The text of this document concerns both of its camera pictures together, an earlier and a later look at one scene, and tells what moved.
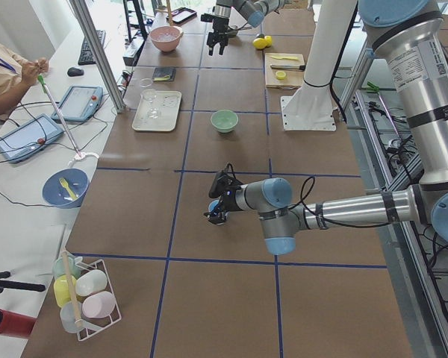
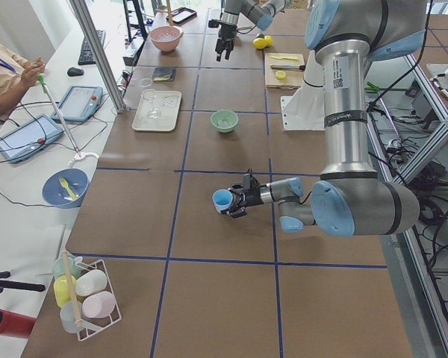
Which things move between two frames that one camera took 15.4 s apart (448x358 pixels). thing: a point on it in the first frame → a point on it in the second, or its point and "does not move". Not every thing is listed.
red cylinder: [8, 323] does not move
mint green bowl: [224, 121] does not move
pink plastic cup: [98, 305] does not move
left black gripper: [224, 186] → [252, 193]
